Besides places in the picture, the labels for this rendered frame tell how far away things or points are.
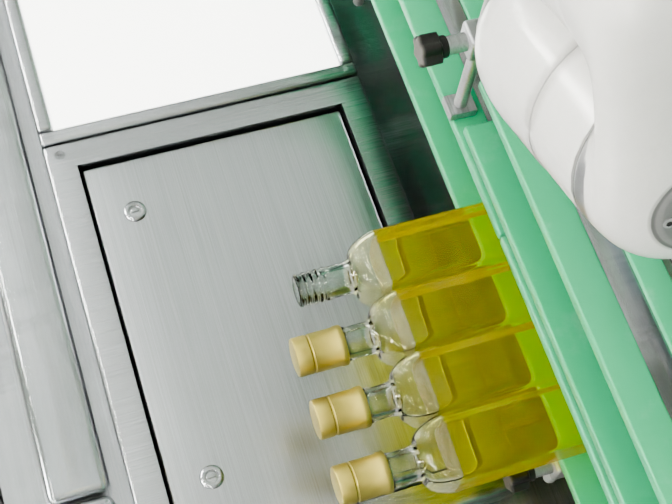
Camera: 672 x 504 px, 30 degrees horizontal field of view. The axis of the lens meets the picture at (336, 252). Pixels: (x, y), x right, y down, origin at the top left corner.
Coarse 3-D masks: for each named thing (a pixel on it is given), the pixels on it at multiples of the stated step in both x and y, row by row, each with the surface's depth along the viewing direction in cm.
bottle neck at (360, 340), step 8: (344, 328) 106; (352, 328) 106; (360, 328) 106; (368, 328) 106; (352, 336) 105; (360, 336) 105; (368, 336) 106; (352, 344) 105; (360, 344) 105; (368, 344) 106; (352, 352) 105; (360, 352) 106; (368, 352) 106
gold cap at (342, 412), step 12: (336, 396) 103; (348, 396) 103; (360, 396) 103; (312, 408) 103; (324, 408) 102; (336, 408) 102; (348, 408) 102; (360, 408) 102; (312, 420) 104; (324, 420) 102; (336, 420) 102; (348, 420) 102; (360, 420) 102; (324, 432) 102; (336, 432) 103
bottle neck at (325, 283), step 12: (336, 264) 109; (300, 276) 108; (312, 276) 107; (324, 276) 108; (336, 276) 108; (348, 276) 108; (300, 288) 107; (312, 288) 107; (324, 288) 107; (336, 288) 108; (348, 288) 108; (300, 300) 107; (312, 300) 108; (324, 300) 108
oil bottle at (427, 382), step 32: (416, 352) 104; (448, 352) 104; (480, 352) 104; (512, 352) 104; (544, 352) 105; (416, 384) 103; (448, 384) 103; (480, 384) 103; (512, 384) 103; (416, 416) 103
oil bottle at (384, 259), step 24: (432, 216) 110; (456, 216) 110; (480, 216) 110; (360, 240) 108; (384, 240) 108; (408, 240) 108; (432, 240) 108; (456, 240) 109; (480, 240) 109; (360, 264) 107; (384, 264) 107; (408, 264) 107; (432, 264) 107; (456, 264) 108; (480, 264) 109; (360, 288) 108; (384, 288) 107
